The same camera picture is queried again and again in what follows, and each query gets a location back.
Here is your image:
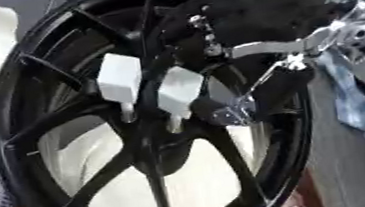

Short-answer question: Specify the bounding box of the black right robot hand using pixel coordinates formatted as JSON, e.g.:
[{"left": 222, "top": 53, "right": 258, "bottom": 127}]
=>
[{"left": 155, "top": 0, "right": 348, "bottom": 135}]

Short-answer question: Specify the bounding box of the black spoked wheel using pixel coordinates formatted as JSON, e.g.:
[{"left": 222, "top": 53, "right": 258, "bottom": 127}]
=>
[{"left": 0, "top": 0, "right": 327, "bottom": 207}]

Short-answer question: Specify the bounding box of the blue and white checked cloth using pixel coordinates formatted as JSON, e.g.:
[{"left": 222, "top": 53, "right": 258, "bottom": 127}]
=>
[{"left": 315, "top": 44, "right": 365, "bottom": 160}]

